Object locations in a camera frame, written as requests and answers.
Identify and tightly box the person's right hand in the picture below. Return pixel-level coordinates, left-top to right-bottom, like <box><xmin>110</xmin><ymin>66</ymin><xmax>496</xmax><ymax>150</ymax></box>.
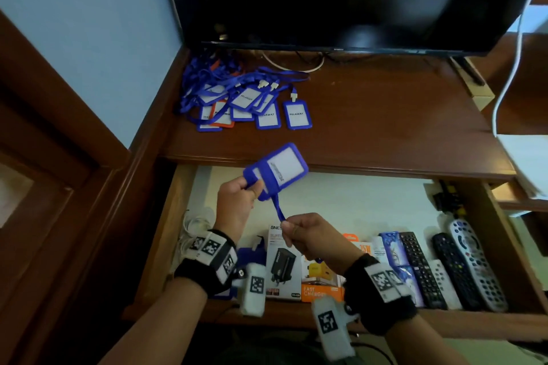
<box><xmin>280</xmin><ymin>213</ymin><xmax>365</xmax><ymax>275</ymax></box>

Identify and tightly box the person's left hand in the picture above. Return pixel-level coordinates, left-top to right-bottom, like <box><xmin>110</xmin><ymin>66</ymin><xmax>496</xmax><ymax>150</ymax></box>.
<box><xmin>213</xmin><ymin>176</ymin><xmax>264</xmax><ymax>244</ymax></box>

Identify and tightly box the white charger box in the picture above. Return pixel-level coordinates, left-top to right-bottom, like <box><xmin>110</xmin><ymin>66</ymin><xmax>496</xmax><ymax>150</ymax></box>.
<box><xmin>265</xmin><ymin>225</ymin><xmax>304</xmax><ymax>302</ymax></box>

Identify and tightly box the wooden drawer with white bottom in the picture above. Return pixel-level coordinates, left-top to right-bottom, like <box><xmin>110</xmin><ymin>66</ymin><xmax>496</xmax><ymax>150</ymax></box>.
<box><xmin>122</xmin><ymin>163</ymin><xmax>548</xmax><ymax>342</ymax></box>

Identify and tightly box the white cream tube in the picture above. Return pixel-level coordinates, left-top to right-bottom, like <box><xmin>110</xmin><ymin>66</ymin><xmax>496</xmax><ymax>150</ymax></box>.
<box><xmin>371</xmin><ymin>236</ymin><xmax>388</xmax><ymax>263</ymax></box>

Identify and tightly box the slim black remote control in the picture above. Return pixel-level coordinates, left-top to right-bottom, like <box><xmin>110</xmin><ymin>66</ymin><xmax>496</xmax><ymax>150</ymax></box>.
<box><xmin>398</xmin><ymin>231</ymin><xmax>448</xmax><ymax>311</ymax></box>

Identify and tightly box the pile of blue ID lanyards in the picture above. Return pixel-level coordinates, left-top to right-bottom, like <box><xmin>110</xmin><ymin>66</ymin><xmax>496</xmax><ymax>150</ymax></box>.
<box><xmin>178</xmin><ymin>52</ymin><xmax>313</xmax><ymax>132</ymax></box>

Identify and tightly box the black plug adapter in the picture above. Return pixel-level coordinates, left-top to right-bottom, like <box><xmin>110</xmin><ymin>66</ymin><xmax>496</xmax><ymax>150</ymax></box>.
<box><xmin>432</xmin><ymin>191</ymin><xmax>453</xmax><ymax>212</ymax></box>

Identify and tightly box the small white remote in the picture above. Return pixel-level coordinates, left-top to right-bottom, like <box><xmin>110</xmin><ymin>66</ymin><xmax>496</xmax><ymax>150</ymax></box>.
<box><xmin>429</xmin><ymin>258</ymin><xmax>464</xmax><ymax>311</ymax></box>

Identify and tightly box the wide black remote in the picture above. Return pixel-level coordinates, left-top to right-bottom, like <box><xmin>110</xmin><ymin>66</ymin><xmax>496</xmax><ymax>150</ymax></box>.
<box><xmin>432</xmin><ymin>232</ymin><xmax>487</xmax><ymax>312</ymax></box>

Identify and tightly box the small yellow flashlight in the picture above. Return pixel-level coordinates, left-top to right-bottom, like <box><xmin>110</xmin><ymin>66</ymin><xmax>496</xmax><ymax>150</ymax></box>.
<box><xmin>445</xmin><ymin>182</ymin><xmax>468</xmax><ymax>219</ymax></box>

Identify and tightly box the large white remote control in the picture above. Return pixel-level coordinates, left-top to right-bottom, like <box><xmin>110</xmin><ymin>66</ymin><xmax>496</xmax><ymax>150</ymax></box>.
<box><xmin>447</xmin><ymin>218</ymin><xmax>509</xmax><ymax>313</ymax></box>

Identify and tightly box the person's left forearm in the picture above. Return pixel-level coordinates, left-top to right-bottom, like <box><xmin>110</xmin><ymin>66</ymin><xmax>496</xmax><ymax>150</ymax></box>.
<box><xmin>98</xmin><ymin>278</ymin><xmax>208</xmax><ymax>365</ymax></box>

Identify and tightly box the person's dark green clothing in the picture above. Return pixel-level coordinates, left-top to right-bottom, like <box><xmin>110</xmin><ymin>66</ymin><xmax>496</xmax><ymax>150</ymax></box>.
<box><xmin>213</xmin><ymin>336</ymin><xmax>343</xmax><ymax>365</ymax></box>

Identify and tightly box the black left wristband with markers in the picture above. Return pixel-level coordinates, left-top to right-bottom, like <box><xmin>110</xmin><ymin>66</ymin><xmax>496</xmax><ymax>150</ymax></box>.
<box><xmin>174</xmin><ymin>228</ymin><xmax>239</xmax><ymax>297</ymax></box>

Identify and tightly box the black wristband with markers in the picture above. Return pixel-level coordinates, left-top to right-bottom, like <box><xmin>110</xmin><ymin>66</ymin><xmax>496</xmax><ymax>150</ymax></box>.
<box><xmin>344</xmin><ymin>253</ymin><xmax>418</xmax><ymax>337</ymax></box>
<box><xmin>174</xmin><ymin>228</ymin><xmax>239</xmax><ymax>297</ymax></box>

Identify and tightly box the black right wristband with markers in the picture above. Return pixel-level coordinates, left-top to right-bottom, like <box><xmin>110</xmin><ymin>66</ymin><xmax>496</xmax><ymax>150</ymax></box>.
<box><xmin>344</xmin><ymin>253</ymin><xmax>418</xmax><ymax>337</ymax></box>

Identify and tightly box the white fabric sheet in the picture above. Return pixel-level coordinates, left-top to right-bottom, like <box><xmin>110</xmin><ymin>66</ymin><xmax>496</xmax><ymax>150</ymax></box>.
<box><xmin>496</xmin><ymin>133</ymin><xmax>548</xmax><ymax>201</ymax></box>

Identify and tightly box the black television stand leg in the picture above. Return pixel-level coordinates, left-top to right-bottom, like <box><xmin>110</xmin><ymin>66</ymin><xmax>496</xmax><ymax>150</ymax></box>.
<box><xmin>452</xmin><ymin>55</ymin><xmax>487</xmax><ymax>87</ymax></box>

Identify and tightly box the brown wooden side cabinet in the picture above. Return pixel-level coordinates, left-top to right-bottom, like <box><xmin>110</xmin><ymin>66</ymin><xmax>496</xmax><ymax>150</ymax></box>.
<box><xmin>469</xmin><ymin>33</ymin><xmax>548</xmax><ymax>214</ymax></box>

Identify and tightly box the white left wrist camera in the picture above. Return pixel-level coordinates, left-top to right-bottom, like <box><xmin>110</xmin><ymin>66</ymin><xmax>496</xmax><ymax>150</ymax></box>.
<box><xmin>233</xmin><ymin>262</ymin><xmax>267</xmax><ymax>318</ymax></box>

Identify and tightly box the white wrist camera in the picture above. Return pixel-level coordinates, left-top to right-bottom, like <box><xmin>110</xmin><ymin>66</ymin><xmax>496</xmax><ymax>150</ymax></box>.
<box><xmin>311</xmin><ymin>295</ymin><xmax>360</xmax><ymax>362</ymax></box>
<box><xmin>233</xmin><ymin>262</ymin><xmax>267</xmax><ymax>318</ymax></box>

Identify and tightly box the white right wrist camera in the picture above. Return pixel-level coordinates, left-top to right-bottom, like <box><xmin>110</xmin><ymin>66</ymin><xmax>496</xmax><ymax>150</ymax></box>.
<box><xmin>311</xmin><ymin>295</ymin><xmax>360</xmax><ymax>362</ymax></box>

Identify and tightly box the black right camera cable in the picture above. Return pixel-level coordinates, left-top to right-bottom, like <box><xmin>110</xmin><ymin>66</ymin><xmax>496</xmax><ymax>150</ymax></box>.
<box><xmin>353</xmin><ymin>341</ymin><xmax>394</xmax><ymax>365</ymax></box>

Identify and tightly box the thin beige cable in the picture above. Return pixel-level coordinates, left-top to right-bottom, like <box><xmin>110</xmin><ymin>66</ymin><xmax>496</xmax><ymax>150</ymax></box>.
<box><xmin>261</xmin><ymin>51</ymin><xmax>325</xmax><ymax>74</ymax></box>

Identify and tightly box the thick white power cable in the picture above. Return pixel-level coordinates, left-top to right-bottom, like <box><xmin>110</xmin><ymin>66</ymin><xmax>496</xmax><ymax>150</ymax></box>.
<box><xmin>491</xmin><ymin>0</ymin><xmax>548</xmax><ymax>138</ymax></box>

